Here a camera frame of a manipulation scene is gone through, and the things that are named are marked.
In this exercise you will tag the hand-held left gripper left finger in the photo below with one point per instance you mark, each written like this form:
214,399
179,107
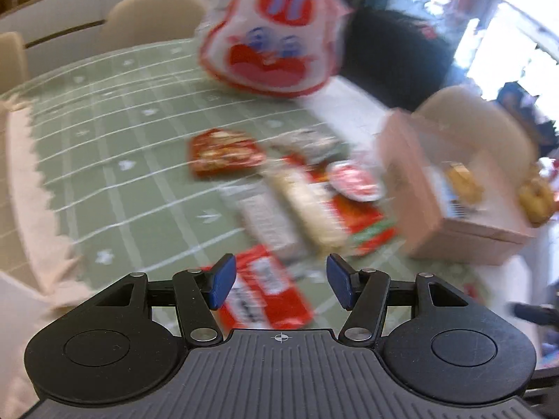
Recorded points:
222,281

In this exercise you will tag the black sideboard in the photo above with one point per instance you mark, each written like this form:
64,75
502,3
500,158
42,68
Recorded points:
393,61

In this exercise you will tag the beige dining chair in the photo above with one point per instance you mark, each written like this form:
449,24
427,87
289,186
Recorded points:
480,118
11,61
148,17

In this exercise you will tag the clear nut packet white label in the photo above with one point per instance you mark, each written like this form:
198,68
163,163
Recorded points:
262,222

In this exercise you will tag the white red rabbit face bag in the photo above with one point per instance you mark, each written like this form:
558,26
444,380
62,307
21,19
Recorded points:
270,22

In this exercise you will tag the silver snack packet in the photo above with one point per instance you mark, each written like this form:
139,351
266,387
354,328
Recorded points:
310,142

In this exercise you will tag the pink cardboard box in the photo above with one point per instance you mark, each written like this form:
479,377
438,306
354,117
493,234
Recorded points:
415,192

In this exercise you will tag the red green snack packet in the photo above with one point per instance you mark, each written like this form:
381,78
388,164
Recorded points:
367,227

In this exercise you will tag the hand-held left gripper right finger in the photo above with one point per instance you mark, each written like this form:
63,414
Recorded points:
339,283

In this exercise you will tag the long beige biscuit packet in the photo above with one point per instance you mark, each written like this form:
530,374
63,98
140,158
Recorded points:
310,209

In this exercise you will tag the yellow snack packet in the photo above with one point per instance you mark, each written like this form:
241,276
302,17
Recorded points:
537,198
463,183

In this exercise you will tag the red white snack packet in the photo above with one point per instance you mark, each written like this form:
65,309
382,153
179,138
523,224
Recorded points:
262,288

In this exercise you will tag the green checked tablecloth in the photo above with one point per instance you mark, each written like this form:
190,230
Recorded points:
109,139

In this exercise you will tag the dark red snack packet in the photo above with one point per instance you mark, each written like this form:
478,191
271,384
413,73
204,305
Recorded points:
227,152

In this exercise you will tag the round red jelly cup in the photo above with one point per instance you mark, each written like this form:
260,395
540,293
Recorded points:
356,181

